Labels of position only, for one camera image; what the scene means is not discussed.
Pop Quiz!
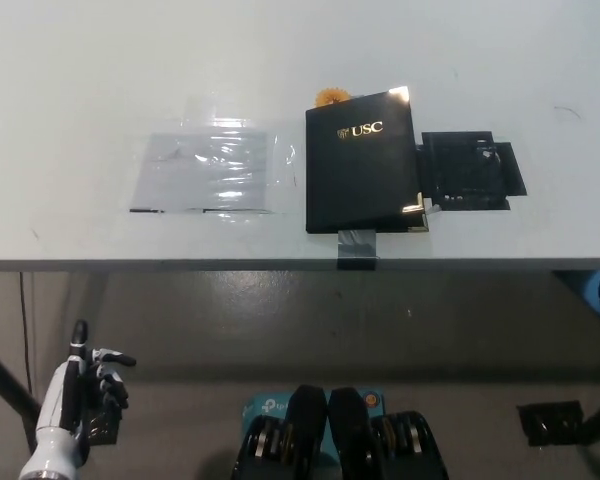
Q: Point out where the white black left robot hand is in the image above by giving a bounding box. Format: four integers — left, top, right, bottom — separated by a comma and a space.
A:
18, 319, 137, 477

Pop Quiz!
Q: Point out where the black USC diary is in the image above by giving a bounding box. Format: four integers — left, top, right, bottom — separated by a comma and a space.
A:
304, 85, 430, 236

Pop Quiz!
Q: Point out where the teal tp-link box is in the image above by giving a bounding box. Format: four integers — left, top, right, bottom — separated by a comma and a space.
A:
240, 389, 384, 451

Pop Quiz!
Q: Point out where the clear plastic sheet with paper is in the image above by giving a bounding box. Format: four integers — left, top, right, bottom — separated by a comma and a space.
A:
123, 115, 302, 216

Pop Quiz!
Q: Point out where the black tape strip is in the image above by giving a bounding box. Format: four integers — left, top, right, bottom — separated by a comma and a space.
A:
336, 230, 380, 272

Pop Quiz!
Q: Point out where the orange gear-shaped piece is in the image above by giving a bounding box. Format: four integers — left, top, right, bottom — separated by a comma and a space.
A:
314, 88, 351, 107

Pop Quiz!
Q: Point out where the blue and black object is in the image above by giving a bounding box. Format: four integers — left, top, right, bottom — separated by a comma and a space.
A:
552, 269, 600, 318

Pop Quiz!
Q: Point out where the thin black hanging cable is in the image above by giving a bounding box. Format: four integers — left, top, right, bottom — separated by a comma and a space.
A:
17, 272, 36, 401

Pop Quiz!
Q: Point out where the black square frame fixture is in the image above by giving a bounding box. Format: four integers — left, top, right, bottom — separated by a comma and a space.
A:
413, 129, 529, 212

